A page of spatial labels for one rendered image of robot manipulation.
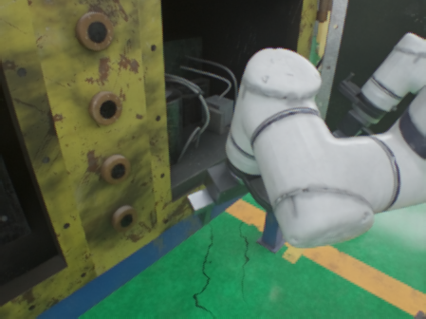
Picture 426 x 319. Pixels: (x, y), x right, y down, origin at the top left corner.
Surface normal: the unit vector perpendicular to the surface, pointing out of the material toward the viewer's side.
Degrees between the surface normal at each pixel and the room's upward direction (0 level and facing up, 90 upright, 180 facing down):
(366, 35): 90
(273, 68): 23
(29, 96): 90
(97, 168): 90
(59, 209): 90
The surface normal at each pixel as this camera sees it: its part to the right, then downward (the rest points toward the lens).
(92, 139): 0.74, 0.34
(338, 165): 0.14, -0.56
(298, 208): -0.76, -0.20
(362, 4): -0.21, 0.47
